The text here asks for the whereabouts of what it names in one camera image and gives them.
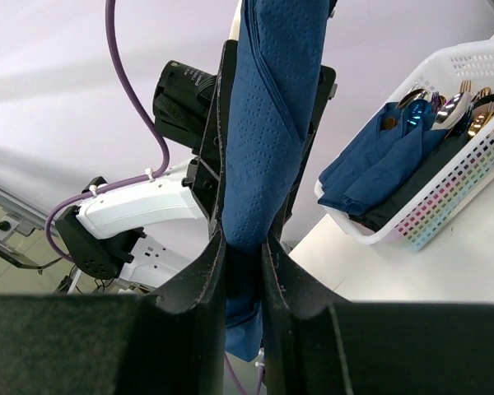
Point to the dark blue paper napkin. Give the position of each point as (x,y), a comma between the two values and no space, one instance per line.
(279,53)

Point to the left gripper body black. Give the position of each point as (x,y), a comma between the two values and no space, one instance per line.
(181,104)

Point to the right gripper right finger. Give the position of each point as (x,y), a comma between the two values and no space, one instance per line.
(317,342)

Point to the rolled blue napkin bundles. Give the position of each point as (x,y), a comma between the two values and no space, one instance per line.
(385,166)

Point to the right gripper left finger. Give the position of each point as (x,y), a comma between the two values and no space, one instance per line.
(170,341)

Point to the left aluminium frame post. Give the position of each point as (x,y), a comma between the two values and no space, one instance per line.
(20,218)

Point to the gold spoons in bin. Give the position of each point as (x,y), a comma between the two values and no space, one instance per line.
(464,113)

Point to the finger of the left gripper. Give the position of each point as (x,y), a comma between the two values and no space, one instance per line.
(212,153)
(326,90)

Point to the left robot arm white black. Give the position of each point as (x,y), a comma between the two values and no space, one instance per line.
(105,233)

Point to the white plastic bin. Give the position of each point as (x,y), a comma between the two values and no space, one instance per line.
(458,181)

